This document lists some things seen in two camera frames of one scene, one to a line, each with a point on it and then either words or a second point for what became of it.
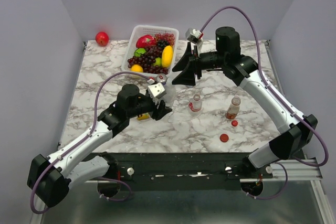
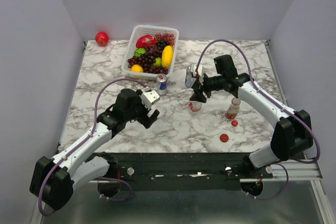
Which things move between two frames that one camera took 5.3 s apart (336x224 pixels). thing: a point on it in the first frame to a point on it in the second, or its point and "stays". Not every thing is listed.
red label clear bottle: x=195 y=105 stays
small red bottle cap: x=234 y=123 stays
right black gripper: x=197 y=64 to x=200 y=87
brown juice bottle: x=233 y=109 stays
